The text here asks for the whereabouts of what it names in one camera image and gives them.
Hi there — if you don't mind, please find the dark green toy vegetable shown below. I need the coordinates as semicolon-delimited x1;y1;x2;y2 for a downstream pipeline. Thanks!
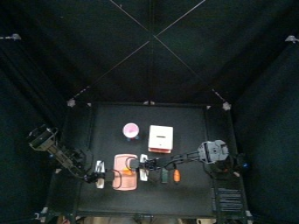
161;169;171;185

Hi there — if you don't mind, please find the pink plastic tray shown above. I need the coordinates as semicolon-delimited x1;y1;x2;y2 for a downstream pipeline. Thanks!
112;153;138;192

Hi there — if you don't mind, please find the white and pink box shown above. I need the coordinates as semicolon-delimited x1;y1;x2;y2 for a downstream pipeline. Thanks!
146;124;175;154

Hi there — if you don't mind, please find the thin white cord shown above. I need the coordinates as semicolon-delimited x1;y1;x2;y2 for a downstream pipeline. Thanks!
106;0;231;104
70;0;207;99

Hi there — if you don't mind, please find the orange toy carrot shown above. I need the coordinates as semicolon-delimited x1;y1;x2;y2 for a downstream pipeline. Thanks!
172;169;183;183

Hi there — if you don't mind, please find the black cloth curtain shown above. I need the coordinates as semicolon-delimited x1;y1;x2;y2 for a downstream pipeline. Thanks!
0;0;299;224

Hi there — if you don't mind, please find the white printed label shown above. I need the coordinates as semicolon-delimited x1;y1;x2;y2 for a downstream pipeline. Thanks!
215;186;244;215

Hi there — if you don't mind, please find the red cup white inside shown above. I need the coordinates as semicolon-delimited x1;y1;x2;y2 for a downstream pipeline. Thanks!
121;122;141;139

